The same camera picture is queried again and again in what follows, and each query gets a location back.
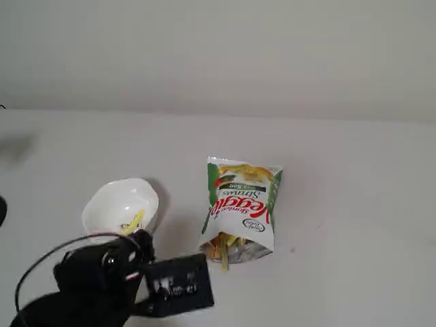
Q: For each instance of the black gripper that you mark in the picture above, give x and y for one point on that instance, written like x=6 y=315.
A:
x=127 y=256

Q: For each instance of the yellow-green veggie straw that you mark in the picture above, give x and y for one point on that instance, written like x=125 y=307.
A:
x=133 y=220

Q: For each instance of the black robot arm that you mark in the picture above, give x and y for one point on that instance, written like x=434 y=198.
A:
x=68 y=311

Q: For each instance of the white scalloped ceramic bowl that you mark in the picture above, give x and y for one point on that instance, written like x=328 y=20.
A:
x=116 y=204

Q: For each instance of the pale green curved veggie straw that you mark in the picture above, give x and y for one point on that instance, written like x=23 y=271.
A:
x=225 y=257

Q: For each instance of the veggie straw snack packet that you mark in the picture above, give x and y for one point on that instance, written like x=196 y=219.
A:
x=242 y=207

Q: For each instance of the black round object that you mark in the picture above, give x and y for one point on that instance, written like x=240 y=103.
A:
x=2 y=211

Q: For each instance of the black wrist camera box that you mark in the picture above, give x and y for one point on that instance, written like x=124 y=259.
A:
x=180 y=282

